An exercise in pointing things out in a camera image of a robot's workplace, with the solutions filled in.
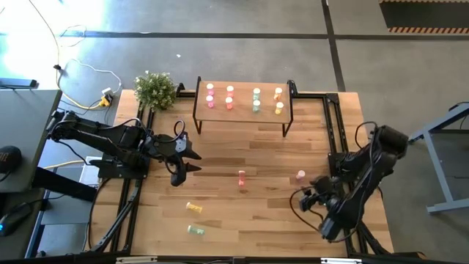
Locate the black computer mouse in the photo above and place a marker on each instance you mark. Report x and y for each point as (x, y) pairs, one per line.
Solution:
(14, 219)

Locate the yellow power plug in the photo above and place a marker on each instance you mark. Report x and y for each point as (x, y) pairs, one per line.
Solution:
(105, 102)

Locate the yellow pill bottle white cap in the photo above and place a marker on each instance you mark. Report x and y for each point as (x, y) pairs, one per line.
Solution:
(279, 108)
(278, 93)
(194, 207)

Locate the black mat hazard stripe edge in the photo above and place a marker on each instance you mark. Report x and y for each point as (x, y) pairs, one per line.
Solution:
(425, 14)

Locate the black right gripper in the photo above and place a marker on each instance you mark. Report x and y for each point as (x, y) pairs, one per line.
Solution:
(317, 196)

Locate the white power adapter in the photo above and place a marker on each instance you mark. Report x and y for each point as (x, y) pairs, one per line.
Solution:
(107, 91)

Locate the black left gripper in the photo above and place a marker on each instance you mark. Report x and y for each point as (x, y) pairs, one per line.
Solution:
(172, 150)

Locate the black cap red logo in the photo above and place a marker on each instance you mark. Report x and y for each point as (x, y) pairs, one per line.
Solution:
(9, 159)

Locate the white flat board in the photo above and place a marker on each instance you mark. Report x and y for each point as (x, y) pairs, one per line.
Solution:
(86, 172)

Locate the blue-grey metal frame table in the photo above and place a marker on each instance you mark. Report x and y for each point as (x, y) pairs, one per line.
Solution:
(438, 165)

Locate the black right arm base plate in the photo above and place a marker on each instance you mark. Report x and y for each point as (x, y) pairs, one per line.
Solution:
(334, 161)

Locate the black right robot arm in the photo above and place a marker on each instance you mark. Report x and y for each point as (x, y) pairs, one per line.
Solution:
(361, 194)

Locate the wooden shelf black metal legs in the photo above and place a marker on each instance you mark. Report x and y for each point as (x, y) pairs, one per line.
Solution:
(242, 116)

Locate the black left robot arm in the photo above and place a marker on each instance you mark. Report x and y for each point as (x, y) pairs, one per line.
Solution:
(102, 137)

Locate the green pill bottle white cap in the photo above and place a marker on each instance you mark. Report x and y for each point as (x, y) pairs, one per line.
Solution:
(256, 106)
(256, 94)
(196, 230)

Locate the dark flat device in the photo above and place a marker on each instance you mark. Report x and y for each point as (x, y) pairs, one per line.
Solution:
(18, 83)

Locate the grey desk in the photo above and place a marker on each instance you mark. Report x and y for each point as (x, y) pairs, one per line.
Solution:
(25, 121)

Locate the black desk foot beam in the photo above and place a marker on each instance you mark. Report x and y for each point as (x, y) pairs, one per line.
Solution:
(62, 185)

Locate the green potted plant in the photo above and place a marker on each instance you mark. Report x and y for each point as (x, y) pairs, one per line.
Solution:
(155, 91)

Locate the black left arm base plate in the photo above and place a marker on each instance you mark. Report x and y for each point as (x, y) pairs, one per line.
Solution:
(106, 173)

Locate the silver frame bracket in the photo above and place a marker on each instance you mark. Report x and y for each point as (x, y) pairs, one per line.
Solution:
(340, 261)
(135, 260)

